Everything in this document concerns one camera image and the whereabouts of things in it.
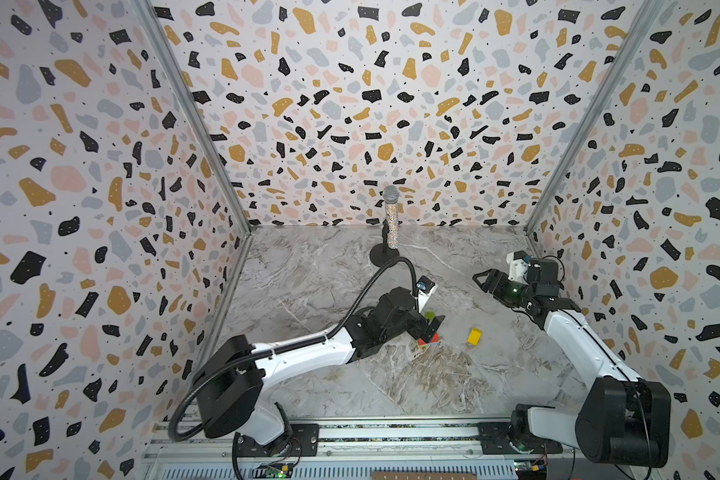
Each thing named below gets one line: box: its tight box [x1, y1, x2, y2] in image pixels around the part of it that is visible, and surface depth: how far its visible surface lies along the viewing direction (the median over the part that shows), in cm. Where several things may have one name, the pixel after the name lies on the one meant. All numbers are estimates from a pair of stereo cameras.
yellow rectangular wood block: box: [467, 327, 483, 346], surface depth 94 cm
